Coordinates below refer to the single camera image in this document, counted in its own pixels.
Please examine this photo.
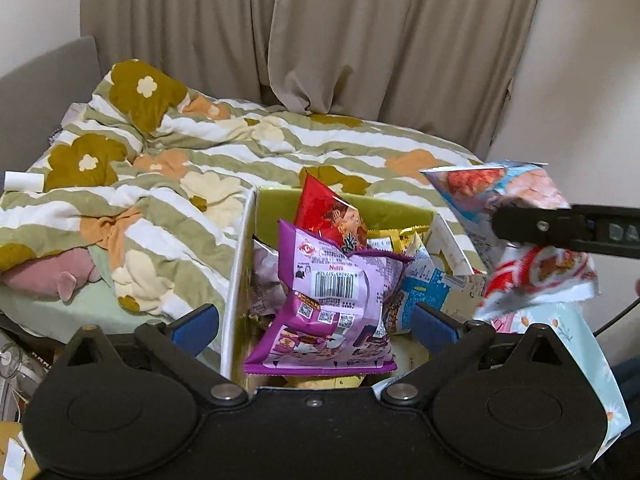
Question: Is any black cable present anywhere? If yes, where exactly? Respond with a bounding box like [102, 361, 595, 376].
[594, 294, 640, 337]

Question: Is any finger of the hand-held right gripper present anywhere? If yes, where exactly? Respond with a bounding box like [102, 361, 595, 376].
[492, 203, 589, 250]

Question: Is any brown cardboard piece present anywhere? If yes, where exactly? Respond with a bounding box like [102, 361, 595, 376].
[0, 420, 42, 480]

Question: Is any pink snack packet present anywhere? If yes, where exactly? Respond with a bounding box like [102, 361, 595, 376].
[491, 310, 532, 335]

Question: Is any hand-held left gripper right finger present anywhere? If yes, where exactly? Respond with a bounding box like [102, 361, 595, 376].
[380, 302, 586, 408]

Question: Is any purple snack packet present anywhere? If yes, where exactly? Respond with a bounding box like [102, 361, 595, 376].
[244, 219, 417, 377]

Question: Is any blue pixel-print cream snack packet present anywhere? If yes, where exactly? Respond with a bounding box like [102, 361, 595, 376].
[384, 232, 483, 337]

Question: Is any beige curtain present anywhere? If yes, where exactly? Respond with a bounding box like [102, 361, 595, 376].
[80, 0, 549, 161]

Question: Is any gold foil snack packet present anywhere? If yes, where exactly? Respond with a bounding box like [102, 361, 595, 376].
[369, 224, 432, 255]

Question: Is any striped floral blanket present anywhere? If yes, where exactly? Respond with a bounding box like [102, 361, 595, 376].
[0, 59, 485, 320]

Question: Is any light green bed sheet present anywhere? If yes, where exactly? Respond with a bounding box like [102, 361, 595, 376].
[0, 247, 173, 342]

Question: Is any white paper roll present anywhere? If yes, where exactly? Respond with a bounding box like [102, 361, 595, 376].
[4, 171, 47, 194]

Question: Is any small white fan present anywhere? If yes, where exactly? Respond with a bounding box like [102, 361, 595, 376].
[0, 332, 52, 422]

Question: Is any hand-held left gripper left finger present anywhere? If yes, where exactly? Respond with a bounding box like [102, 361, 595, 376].
[50, 304, 251, 408]

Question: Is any grey upholstered headboard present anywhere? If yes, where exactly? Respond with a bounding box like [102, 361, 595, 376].
[0, 35, 99, 182]

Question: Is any light blue daisy tablecloth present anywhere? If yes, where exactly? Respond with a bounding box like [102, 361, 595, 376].
[372, 301, 632, 463]

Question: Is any pink plush toy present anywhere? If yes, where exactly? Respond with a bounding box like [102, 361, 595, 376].
[4, 246, 104, 304]

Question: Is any red and white snack packet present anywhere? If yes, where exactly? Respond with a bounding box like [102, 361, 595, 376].
[474, 245, 601, 323]

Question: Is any grey-white chips packet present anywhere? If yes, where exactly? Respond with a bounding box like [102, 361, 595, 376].
[249, 234, 290, 320]

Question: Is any yellow cardboard box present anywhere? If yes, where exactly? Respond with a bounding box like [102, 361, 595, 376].
[219, 184, 490, 393]

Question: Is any pink and blue shrimp packet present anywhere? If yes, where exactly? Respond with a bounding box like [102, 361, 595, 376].
[420, 160, 573, 266]

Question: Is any dark red snack packet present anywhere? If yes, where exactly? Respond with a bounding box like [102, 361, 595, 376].
[292, 169, 372, 257]

